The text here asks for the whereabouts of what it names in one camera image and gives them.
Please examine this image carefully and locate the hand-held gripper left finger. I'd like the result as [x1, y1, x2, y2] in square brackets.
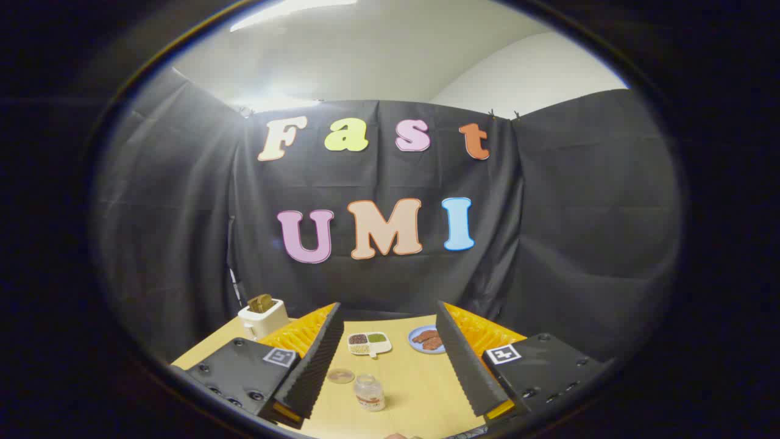
[183, 302, 346, 430]

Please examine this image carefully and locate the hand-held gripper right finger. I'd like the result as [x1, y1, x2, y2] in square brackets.
[435, 299, 610, 427]

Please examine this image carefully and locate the clear juice bottle cherry label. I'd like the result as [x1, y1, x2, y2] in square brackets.
[354, 374, 386, 412]

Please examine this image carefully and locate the wooden table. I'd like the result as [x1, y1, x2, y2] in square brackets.
[172, 314, 488, 439]

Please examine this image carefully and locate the blue plate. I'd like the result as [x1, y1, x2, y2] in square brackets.
[407, 325, 447, 355]

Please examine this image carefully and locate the white divided dish with beans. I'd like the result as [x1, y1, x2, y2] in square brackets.
[347, 332, 392, 358]

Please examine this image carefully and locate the cream toaster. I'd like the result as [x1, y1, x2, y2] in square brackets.
[238, 298, 289, 341]

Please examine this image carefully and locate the thin grey cable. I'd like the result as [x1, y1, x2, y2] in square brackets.
[227, 215, 244, 309]

